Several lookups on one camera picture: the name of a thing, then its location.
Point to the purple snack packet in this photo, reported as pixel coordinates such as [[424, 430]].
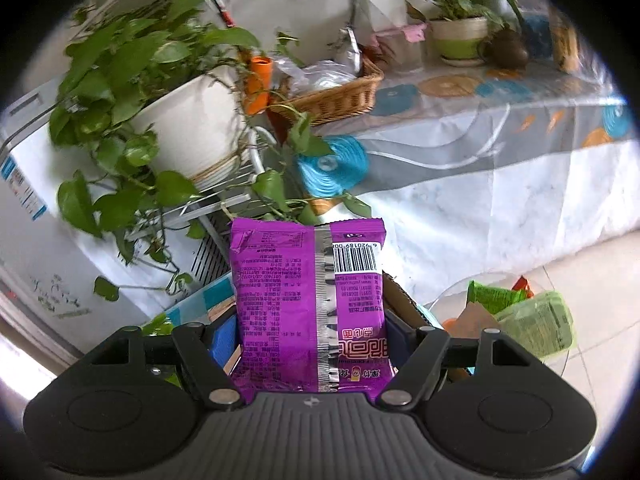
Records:
[[280, 300]]

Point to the large pothos plant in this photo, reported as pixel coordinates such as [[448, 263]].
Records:
[[120, 55]]

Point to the yellow jar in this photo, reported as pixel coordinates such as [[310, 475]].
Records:
[[565, 40]]

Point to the clear plastic bag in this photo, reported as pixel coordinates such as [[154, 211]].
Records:
[[315, 75]]

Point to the brown snack packet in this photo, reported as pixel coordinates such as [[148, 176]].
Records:
[[472, 325]]

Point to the dark green snack packet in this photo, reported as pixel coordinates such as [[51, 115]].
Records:
[[492, 295]]

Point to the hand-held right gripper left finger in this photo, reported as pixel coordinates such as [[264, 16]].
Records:
[[197, 355]]

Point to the large white plant pot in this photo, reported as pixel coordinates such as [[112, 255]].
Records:
[[190, 120]]

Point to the blue tin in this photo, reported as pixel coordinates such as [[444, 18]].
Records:
[[537, 35]]

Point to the pale green snack packet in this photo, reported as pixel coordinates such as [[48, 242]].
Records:
[[540, 325]]

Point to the metal plant stand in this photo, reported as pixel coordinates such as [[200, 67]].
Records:
[[220, 200]]

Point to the brown teapot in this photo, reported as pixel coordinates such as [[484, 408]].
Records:
[[505, 50]]

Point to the cardboard box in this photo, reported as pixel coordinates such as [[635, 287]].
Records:
[[402, 297]]

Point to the white tablecloth with coloured circles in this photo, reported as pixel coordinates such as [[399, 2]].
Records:
[[450, 160]]

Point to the orange cup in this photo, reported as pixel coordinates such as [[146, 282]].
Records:
[[260, 80]]

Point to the green and white plant pot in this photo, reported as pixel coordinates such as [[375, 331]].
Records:
[[457, 40]]

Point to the white square plant pot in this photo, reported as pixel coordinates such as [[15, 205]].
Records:
[[385, 7]]

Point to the wicker basket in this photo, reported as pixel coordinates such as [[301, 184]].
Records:
[[335, 97]]

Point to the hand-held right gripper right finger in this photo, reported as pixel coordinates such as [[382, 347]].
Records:
[[397, 342]]

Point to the clear box with pink lid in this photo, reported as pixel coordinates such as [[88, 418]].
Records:
[[400, 50]]

